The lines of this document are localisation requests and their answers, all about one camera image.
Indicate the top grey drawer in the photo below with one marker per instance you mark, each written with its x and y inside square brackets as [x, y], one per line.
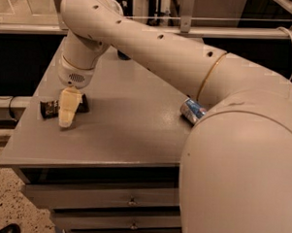
[101, 195]

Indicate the blue upright soda can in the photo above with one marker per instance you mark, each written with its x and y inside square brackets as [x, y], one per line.
[122, 56]

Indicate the silver blue redbull can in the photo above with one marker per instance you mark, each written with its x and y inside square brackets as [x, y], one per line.
[192, 110]

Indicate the middle grey drawer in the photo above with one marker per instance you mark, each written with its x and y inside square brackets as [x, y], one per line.
[119, 220]

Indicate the grey drawer cabinet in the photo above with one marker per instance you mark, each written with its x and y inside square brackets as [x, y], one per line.
[133, 133]

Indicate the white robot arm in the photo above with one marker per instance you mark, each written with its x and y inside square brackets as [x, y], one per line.
[235, 174]

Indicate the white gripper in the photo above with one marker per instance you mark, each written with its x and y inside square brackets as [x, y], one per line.
[74, 75]

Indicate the grey metal rail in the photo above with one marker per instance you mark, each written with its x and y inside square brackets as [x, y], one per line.
[204, 32]

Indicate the black rxbar chocolate bar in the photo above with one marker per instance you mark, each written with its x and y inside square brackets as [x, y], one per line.
[51, 109]

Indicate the black shoe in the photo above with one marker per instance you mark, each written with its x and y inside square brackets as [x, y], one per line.
[11, 228]

